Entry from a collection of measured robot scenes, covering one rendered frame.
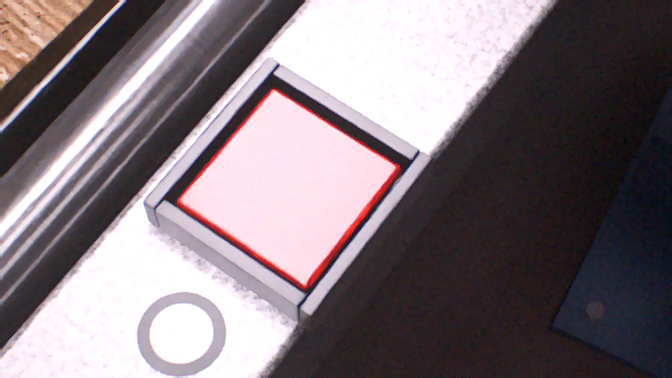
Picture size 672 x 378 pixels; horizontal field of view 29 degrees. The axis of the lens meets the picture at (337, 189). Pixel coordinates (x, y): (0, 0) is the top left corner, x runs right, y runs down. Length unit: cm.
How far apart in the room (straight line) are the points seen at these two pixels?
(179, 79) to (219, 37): 2
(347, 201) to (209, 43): 9
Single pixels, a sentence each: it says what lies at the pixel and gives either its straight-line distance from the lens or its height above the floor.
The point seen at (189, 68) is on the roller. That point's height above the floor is 92.
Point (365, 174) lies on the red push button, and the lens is 48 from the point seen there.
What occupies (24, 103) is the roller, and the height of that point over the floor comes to 91.
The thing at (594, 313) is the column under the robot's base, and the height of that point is 2.
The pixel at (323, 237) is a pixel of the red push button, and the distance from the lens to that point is 46.
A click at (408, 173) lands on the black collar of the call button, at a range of 47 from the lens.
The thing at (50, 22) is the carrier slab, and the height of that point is 94.
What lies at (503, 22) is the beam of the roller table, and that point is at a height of 92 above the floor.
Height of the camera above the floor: 135
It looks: 64 degrees down
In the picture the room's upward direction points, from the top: straight up
